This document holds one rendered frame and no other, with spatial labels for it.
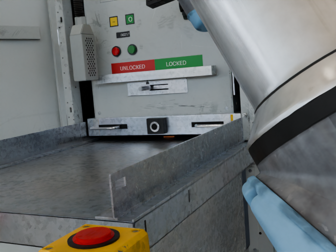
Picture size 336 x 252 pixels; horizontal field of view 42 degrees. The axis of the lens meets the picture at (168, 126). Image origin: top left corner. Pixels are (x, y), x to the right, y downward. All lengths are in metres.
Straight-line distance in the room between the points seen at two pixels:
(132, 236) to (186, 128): 0.94
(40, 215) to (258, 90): 0.51
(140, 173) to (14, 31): 0.87
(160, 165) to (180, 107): 0.60
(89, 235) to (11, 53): 1.11
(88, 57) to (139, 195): 0.77
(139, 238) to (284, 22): 0.25
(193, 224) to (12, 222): 0.35
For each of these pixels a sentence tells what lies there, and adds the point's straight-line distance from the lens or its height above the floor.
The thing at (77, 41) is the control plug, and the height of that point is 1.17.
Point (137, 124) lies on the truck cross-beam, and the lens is 1.43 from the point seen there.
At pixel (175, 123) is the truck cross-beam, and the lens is 1.37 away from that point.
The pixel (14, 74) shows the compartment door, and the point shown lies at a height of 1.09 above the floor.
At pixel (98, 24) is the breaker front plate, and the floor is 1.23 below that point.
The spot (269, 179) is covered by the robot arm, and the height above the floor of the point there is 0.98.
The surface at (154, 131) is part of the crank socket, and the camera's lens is 1.37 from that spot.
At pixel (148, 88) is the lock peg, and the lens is 1.39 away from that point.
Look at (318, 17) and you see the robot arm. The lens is 0.31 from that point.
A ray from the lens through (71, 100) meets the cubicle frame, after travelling 1.52.
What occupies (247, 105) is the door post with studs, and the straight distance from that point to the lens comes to 1.26.
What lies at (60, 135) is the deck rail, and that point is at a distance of 1.43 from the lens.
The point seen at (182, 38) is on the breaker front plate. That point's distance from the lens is 1.36.
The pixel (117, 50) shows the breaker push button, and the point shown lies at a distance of 1.45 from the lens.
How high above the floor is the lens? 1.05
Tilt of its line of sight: 7 degrees down
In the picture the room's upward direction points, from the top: 5 degrees counter-clockwise
